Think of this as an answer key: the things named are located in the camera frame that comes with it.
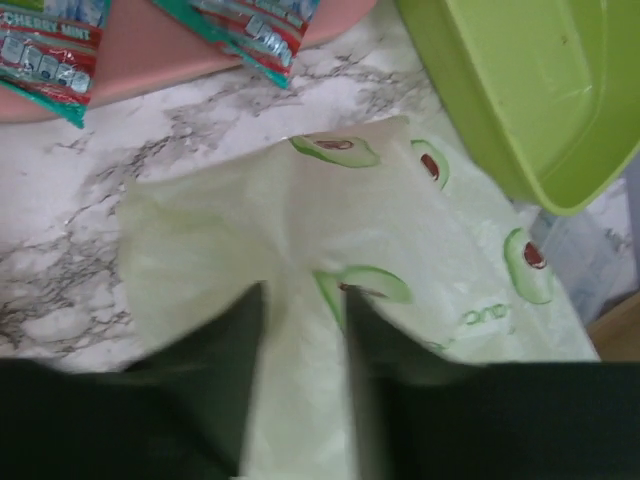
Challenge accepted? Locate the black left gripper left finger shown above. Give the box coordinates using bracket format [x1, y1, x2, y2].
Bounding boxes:
[1, 284, 264, 479]

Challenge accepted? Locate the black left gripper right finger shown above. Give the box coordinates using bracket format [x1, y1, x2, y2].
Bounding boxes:
[343, 287, 639, 479]

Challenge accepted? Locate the avocado print plastic bag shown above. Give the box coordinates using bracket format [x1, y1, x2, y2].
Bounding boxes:
[117, 116, 597, 479]

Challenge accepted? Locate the green plastic tray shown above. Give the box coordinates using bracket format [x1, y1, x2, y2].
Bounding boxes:
[397, 1, 639, 215]

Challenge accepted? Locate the pink three-tier shelf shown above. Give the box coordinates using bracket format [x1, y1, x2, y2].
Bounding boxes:
[1, 0, 376, 123]

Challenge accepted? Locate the cherry mint candy packet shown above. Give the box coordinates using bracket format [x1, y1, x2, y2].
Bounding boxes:
[1, 0, 111, 128]

